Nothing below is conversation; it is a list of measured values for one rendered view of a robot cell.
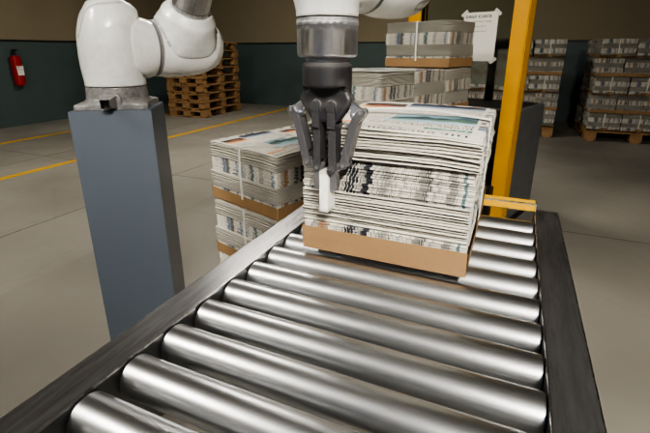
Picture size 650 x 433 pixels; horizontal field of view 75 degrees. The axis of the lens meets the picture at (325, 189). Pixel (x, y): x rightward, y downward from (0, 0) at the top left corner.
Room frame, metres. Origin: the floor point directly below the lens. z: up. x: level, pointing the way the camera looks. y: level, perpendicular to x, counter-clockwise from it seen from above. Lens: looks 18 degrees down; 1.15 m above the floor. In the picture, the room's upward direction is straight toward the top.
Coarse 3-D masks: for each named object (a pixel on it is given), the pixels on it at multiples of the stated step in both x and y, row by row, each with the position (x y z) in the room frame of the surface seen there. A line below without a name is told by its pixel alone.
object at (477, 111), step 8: (360, 104) 0.95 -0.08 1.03; (368, 104) 0.95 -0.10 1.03; (376, 104) 0.95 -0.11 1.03; (384, 104) 0.95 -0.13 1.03; (392, 104) 0.95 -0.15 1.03; (400, 104) 0.94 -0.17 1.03; (408, 104) 0.94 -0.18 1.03; (416, 104) 0.94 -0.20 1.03; (424, 104) 0.95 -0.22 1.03; (432, 104) 0.95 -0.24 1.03; (440, 104) 0.96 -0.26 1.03; (408, 112) 0.85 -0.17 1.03; (416, 112) 0.85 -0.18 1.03; (424, 112) 0.85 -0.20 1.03; (432, 112) 0.85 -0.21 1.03; (440, 112) 0.84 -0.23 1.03; (464, 112) 0.85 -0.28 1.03; (472, 112) 0.85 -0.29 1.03; (480, 112) 0.85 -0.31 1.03; (488, 112) 0.85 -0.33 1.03; (488, 152) 0.85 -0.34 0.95; (480, 192) 0.82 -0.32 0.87; (480, 200) 0.81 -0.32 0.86
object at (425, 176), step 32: (384, 128) 0.66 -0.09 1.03; (416, 128) 0.66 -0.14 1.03; (448, 128) 0.67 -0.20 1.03; (480, 128) 0.67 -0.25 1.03; (352, 160) 0.67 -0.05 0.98; (384, 160) 0.65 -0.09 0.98; (416, 160) 0.62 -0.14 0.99; (448, 160) 0.60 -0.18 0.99; (480, 160) 0.59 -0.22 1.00; (352, 192) 0.67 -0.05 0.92; (384, 192) 0.65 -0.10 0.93; (416, 192) 0.63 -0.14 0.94; (448, 192) 0.61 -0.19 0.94; (320, 224) 0.69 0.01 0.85; (352, 224) 0.67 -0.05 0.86; (384, 224) 0.65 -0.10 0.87; (416, 224) 0.63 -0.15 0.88; (448, 224) 0.61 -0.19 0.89
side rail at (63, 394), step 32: (288, 224) 0.82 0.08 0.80; (256, 256) 0.67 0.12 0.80; (192, 288) 0.57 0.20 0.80; (224, 288) 0.58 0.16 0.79; (160, 320) 0.49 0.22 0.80; (192, 320) 0.51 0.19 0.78; (96, 352) 0.42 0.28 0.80; (128, 352) 0.42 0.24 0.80; (160, 352) 0.45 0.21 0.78; (64, 384) 0.37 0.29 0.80; (96, 384) 0.37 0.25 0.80; (32, 416) 0.33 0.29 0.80; (64, 416) 0.34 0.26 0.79
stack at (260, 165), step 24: (216, 144) 1.53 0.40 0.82; (240, 144) 1.49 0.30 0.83; (264, 144) 1.49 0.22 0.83; (288, 144) 1.48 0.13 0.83; (216, 168) 1.55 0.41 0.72; (240, 168) 1.43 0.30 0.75; (264, 168) 1.35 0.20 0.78; (288, 168) 1.35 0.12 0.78; (240, 192) 1.44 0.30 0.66; (264, 192) 1.35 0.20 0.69; (288, 192) 1.35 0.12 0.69; (240, 216) 1.45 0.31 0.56; (264, 216) 1.36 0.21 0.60; (240, 240) 1.45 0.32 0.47
